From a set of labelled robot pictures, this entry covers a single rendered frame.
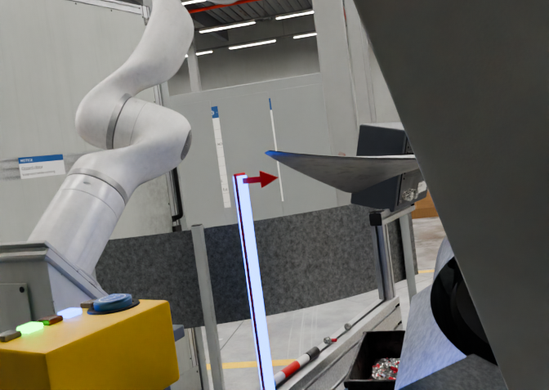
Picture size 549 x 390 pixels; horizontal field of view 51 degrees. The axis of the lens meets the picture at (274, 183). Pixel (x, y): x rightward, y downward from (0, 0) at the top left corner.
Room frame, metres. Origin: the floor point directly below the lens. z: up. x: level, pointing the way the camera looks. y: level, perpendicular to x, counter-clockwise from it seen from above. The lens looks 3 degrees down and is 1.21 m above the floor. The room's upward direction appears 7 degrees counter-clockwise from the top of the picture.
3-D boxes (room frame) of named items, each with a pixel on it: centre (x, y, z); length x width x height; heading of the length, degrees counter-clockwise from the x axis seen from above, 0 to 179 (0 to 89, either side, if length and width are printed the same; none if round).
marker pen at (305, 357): (0.92, 0.00, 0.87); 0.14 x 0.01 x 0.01; 146
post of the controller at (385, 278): (1.28, -0.22, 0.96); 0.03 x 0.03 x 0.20; 59
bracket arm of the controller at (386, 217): (1.37, -0.27, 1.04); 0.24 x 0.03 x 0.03; 149
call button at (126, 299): (0.61, 0.19, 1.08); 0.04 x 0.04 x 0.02
